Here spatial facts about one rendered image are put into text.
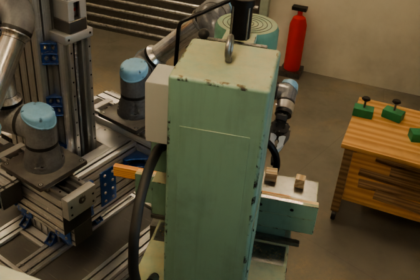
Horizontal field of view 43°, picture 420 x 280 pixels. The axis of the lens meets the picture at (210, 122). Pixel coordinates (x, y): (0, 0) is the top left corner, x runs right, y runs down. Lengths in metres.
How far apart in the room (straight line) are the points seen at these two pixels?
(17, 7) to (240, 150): 0.91
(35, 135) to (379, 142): 1.77
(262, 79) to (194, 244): 0.48
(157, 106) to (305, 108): 3.05
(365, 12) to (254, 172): 3.41
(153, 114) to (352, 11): 3.44
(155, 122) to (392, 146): 1.88
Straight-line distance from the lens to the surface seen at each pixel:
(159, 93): 1.20
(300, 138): 3.83
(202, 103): 1.15
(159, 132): 1.26
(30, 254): 2.62
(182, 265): 1.46
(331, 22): 4.59
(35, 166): 2.03
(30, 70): 2.15
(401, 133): 3.08
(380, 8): 4.51
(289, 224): 1.78
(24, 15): 1.79
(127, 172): 1.84
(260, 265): 1.72
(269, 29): 1.46
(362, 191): 3.15
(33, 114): 1.96
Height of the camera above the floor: 2.04
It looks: 32 degrees down
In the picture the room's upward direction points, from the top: 4 degrees clockwise
